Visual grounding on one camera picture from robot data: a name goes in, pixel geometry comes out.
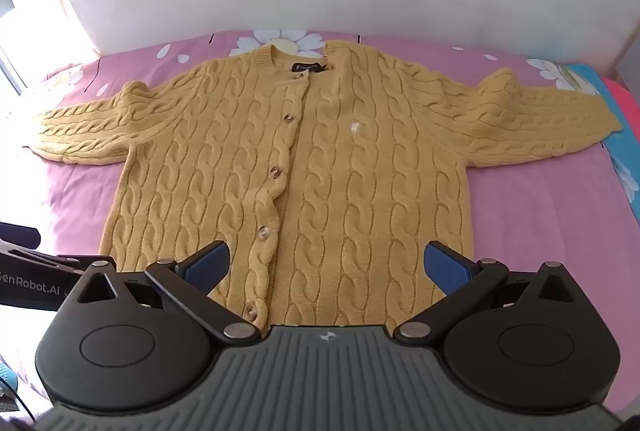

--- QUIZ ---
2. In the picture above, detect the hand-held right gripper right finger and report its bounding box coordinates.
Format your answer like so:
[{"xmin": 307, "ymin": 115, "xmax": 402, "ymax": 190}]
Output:
[{"xmin": 394, "ymin": 240, "xmax": 579, "ymax": 346}]

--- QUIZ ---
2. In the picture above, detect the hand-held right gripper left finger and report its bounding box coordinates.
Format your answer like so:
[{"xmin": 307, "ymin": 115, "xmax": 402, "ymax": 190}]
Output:
[{"xmin": 65, "ymin": 240, "xmax": 263, "ymax": 346}]

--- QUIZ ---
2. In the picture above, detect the yellow cable-knit cardigan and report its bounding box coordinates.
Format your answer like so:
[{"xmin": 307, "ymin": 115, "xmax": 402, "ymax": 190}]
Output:
[{"xmin": 31, "ymin": 40, "xmax": 623, "ymax": 329}]

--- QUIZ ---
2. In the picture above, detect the pink floral bedsheet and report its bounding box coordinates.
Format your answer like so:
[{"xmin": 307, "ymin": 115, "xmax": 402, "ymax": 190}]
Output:
[{"xmin": 0, "ymin": 28, "xmax": 640, "ymax": 412}]

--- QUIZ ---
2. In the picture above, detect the window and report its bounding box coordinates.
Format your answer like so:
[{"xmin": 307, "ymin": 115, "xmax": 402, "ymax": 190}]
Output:
[{"xmin": 0, "ymin": 0, "xmax": 33, "ymax": 99}]

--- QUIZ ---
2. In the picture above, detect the black cable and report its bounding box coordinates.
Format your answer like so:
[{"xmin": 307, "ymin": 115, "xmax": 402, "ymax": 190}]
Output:
[{"xmin": 0, "ymin": 361, "xmax": 36, "ymax": 427}]

